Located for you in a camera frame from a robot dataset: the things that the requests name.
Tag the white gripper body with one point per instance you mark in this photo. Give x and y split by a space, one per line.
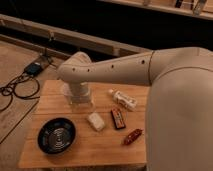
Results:
80 94

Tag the white sponge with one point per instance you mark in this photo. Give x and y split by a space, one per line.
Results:
96 121

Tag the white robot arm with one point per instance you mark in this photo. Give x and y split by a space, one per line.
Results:
179 109

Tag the white ceramic cup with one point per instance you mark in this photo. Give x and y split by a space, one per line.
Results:
65 90

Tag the black ceramic bowl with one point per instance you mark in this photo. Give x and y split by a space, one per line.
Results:
56 135

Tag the black orange snack bar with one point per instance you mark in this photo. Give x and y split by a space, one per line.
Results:
118 118

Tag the black power adapter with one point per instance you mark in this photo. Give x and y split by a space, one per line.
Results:
33 69

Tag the white plastic bottle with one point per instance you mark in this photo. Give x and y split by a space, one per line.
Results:
123 99

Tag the wooden table board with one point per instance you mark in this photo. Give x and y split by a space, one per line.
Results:
90 147

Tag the red snack wrapper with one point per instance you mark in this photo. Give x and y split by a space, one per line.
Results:
130 138

